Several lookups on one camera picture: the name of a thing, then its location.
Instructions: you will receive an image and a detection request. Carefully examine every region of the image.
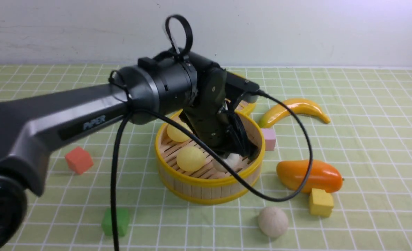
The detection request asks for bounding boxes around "yellow foam cube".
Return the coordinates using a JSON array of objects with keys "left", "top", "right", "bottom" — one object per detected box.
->
[{"left": 308, "top": 188, "right": 335, "bottom": 218}]

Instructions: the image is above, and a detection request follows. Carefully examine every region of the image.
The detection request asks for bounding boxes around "pink foam cube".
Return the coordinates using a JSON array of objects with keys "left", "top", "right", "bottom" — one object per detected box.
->
[{"left": 261, "top": 128, "right": 277, "bottom": 151}]

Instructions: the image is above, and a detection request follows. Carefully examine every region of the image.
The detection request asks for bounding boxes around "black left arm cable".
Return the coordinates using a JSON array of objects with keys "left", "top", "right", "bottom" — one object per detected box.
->
[{"left": 108, "top": 15, "right": 314, "bottom": 251}]

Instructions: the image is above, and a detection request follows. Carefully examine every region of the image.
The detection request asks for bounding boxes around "green foam cube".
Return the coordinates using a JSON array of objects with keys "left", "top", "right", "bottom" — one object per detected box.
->
[{"left": 101, "top": 208, "right": 130, "bottom": 237}]

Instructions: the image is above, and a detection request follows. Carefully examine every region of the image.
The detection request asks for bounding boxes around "green checkered tablecloth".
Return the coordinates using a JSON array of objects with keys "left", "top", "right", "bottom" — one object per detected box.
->
[{"left": 0, "top": 64, "right": 412, "bottom": 251}]

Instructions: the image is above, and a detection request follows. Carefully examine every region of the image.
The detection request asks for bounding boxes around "orange toy mango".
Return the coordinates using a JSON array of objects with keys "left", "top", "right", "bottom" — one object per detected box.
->
[{"left": 276, "top": 159, "right": 344, "bottom": 193}]

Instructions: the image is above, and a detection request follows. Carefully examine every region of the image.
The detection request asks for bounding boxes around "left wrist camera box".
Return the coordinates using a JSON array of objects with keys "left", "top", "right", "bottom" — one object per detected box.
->
[{"left": 225, "top": 71, "right": 260, "bottom": 104}]

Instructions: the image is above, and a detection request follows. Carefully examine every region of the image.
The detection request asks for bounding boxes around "red foam cube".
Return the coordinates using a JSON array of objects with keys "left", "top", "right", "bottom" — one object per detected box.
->
[{"left": 65, "top": 146, "right": 94, "bottom": 175}]

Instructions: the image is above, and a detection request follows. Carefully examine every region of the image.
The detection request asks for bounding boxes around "white bun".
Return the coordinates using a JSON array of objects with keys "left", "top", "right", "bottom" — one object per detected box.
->
[
  {"left": 257, "top": 206, "right": 289, "bottom": 238},
  {"left": 211, "top": 153, "right": 240, "bottom": 173}
]

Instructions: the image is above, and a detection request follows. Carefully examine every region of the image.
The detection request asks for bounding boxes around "yellow bun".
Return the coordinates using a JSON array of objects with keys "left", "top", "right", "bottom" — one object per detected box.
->
[
  {"left": 177, "top": 146, "right": 206, "bottom": 172},
  {"left": 166, "top": 120, "right": 192, "bottom": 143}
]

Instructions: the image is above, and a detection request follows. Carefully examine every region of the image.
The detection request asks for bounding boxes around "woven bamboo steamer lid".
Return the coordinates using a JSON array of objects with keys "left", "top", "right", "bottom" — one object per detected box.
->
[{"left": 227, "top": 71, "right": 258, "bottom": 116}]

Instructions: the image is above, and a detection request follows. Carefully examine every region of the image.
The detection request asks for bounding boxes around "bamboo steamer tray yellow rim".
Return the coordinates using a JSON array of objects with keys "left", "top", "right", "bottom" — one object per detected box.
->
[{"left": 155, "top": 111, "right": 265, "bottom": 205}]

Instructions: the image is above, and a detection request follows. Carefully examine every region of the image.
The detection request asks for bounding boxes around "yellow toy banana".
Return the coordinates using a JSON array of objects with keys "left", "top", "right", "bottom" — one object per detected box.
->
[{"left": 259, "top": 99, "right": 331, "bottom": 129}]

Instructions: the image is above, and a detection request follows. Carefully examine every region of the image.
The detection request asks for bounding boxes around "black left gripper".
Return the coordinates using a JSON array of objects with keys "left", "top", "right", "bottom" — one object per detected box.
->
[{"left": 180, "top": 67, "right": 260, "bottom": 160}]

